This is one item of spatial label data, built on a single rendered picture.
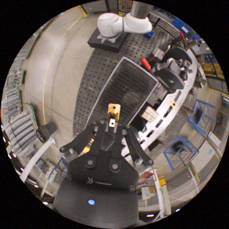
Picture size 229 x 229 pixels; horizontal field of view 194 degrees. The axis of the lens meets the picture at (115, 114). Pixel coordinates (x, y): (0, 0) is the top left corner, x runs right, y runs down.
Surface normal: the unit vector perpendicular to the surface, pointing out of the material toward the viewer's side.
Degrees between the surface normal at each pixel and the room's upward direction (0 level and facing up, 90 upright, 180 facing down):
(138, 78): 0
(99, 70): 0
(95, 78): 0
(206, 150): 90
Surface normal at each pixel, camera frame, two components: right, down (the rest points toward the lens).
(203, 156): -0.93, -0.36
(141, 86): -0.04, 0.35
